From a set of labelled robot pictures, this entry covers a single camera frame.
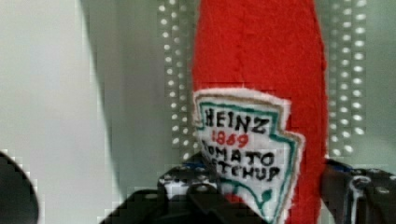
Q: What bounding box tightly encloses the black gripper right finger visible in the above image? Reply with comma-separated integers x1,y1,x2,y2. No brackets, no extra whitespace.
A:
321,160,396,224

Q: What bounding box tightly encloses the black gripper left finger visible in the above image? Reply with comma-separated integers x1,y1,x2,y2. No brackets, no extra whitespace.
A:
157,153,218,200

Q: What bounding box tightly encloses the black cylinder lower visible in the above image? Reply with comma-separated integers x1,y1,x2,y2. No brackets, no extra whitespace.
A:
0,153,39,224

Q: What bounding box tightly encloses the green oval strainer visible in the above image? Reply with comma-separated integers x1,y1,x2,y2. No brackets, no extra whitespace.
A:
79,0,396,197

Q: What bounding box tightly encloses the red plush ketchup bottle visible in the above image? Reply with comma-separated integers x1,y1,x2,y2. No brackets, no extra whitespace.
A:
192,0,328,224

